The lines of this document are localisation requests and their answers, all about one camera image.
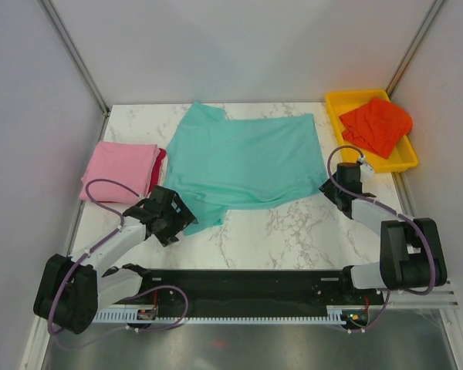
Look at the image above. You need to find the teal t shirt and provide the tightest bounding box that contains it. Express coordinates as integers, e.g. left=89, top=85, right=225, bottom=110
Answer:
left=164, top=103, right=327, bottom=236

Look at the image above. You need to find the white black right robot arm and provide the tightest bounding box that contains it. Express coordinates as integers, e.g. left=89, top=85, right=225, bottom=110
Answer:
left=319, top=163, right=448, bottom=304

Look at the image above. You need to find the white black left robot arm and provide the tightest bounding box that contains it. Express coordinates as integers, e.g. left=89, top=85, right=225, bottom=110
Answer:
left=33, top=186, right=197, bottom=335

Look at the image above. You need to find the crimson folded t shirt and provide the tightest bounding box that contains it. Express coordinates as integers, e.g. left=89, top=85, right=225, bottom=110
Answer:
left=147, top=148, right=167, bottom=193

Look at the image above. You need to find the pink folded t shirt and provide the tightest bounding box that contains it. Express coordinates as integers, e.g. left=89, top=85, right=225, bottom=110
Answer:
left=81, top=141, right=159, bottom=204

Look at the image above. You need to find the orange t shirt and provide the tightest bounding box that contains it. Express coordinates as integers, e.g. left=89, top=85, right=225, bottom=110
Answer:
left=340, top=97, right=413, bottom=159

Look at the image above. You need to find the yellow plastic tray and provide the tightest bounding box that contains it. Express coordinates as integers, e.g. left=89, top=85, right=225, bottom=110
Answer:
left=325, top=89, right=419, bottom=173

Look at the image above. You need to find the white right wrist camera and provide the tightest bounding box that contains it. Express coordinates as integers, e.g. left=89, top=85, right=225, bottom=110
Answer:
left=357, top=155, right=375, bottom=183

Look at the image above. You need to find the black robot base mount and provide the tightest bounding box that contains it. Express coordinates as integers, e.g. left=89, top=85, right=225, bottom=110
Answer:
left=138, top=267, right=387, bottom=319

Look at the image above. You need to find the white slotted cable duct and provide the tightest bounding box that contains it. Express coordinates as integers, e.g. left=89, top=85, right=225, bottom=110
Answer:
left=93, top=305, right=367, bottom=325

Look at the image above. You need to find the aluminium frame rail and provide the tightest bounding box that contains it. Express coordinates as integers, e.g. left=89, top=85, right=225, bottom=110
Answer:
left=387, top=281, right=458, bottom=309

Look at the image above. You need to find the right aluminium corner post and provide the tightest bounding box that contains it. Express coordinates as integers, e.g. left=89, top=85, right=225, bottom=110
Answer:
left=385, top=0, right=448, bottom=98

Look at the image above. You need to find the aluminium corner post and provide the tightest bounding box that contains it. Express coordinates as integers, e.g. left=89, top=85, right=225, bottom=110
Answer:
left=38, top=0, right=111, bottom=116
left=385, top=0, right=448, bottom=98

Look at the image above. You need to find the left aluminium corner post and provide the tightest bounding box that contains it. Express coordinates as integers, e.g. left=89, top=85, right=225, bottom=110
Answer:
left=38, top=0, right=111, bottom=116

